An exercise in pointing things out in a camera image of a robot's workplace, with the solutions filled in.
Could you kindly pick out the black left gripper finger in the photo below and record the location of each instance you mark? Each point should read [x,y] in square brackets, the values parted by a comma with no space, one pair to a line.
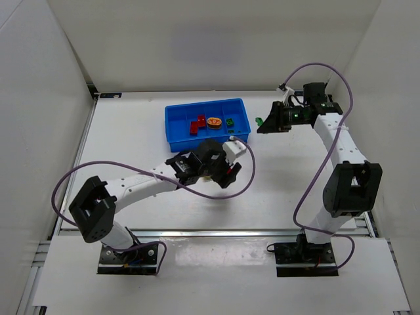
[236,168]
[226,182]

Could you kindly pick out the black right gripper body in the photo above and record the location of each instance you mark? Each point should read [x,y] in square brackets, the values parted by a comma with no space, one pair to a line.
[279,117]

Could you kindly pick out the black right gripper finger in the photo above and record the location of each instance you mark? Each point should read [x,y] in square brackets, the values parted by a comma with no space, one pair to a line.
[276,115]
[270,127]

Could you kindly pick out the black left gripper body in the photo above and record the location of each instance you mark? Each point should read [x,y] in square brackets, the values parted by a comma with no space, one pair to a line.
[222,172]

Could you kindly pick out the green lego plate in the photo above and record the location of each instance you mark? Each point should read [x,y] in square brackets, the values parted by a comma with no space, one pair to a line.
[259,121]

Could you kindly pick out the red lego brick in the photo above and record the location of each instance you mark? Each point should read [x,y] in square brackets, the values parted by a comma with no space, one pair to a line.
[201,121]
[194,128]

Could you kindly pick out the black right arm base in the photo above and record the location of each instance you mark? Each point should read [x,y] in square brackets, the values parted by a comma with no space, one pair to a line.
[300,259]

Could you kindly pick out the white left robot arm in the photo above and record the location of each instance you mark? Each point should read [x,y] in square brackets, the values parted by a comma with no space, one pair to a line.
[97,202]

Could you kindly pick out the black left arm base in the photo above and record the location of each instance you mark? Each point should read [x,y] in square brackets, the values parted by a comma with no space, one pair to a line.
[145,260]

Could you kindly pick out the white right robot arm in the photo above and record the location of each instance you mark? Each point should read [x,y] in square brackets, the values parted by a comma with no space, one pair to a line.
[352,187]

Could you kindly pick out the small green lego brick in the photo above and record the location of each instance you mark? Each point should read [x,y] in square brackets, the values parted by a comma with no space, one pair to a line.
[229,123]

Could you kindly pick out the orange round lego piece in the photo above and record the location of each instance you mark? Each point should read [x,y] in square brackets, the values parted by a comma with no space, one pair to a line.
[214,122]

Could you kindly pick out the blue plastic sorting tray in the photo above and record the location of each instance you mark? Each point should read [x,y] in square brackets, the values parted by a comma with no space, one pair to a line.
[187,125]

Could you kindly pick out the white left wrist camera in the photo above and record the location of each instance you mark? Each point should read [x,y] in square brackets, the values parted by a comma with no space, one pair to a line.
[233,149]

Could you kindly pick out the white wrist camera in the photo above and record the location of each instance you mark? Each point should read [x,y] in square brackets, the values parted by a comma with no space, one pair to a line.
[233,149]
[287,94]

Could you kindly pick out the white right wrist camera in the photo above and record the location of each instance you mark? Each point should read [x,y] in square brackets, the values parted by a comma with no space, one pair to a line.
[287,94]

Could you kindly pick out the aluminium frame rail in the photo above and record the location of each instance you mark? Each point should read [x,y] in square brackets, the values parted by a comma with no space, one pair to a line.
[359,231]

